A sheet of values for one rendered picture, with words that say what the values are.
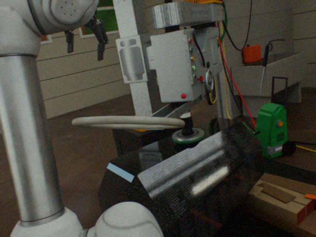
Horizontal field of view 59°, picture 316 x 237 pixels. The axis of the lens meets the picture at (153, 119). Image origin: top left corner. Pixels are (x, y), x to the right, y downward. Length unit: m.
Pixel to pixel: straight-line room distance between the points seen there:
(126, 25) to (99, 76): 5.89
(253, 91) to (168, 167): 3.10
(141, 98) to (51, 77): 5.41
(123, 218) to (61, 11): 0.46
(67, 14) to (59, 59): 7.31
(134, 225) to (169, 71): 1.19
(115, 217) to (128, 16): 2.10
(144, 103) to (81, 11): 2.05
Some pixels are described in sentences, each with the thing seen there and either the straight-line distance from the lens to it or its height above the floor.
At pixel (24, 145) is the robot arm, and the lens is 0.67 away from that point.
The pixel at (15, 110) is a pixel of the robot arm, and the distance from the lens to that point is 0.67.
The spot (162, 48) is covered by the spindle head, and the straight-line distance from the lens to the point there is 1.70.
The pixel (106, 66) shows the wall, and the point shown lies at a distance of 8.54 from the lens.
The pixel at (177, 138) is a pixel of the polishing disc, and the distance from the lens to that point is 1.83.
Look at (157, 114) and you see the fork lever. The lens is 1.59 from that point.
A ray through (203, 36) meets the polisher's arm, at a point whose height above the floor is 1.45.
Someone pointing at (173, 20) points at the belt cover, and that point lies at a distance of 1.65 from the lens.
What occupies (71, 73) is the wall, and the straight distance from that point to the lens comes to 8.04.
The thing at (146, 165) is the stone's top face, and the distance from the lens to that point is 1.66.
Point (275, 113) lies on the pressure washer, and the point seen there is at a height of 0.52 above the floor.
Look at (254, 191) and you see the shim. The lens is 2.41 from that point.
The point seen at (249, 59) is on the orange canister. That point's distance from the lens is 4.89.
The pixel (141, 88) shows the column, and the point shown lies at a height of 1.09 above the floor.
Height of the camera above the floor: 1.50
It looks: 16 degrees down
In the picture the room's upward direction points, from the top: 10 degrees counter-clockwise
